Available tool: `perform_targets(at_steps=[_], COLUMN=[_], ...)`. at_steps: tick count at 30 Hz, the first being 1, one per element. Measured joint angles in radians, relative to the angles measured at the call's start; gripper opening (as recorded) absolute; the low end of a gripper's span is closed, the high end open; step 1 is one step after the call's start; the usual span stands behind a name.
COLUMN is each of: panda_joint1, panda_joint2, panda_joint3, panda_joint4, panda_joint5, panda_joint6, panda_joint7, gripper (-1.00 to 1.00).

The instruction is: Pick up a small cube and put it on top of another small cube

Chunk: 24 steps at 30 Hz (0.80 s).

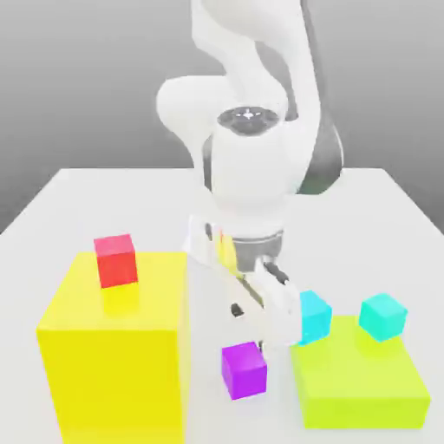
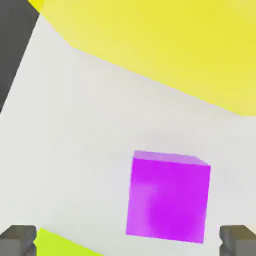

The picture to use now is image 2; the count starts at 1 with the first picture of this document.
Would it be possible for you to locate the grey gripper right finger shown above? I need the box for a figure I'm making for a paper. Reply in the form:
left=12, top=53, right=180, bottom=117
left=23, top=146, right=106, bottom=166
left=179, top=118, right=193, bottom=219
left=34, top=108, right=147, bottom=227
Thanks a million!
left=219, top=224, right=256, bottom=256

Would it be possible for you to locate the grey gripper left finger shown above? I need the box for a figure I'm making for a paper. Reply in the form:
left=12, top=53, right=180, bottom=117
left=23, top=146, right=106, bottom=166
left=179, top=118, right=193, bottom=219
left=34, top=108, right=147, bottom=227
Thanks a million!
left=0, top=224, right=38, bottom=256

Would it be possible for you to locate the small lime green cube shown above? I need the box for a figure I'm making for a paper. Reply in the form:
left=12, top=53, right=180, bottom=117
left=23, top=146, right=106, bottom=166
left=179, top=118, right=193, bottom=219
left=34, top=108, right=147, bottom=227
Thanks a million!
left=33, top=227, right=105, bottom=256

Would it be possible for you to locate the small purple cube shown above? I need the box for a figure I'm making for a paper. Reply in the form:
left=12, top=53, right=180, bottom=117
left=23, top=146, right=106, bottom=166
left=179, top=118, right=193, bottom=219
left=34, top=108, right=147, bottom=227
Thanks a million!
left=125, top=150, right=211, bottom=244

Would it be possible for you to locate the large yellow box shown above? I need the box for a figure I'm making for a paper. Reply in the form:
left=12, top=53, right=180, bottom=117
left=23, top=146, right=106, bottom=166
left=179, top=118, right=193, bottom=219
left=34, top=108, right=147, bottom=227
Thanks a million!
left=27, top=0, right=256, bottom=117

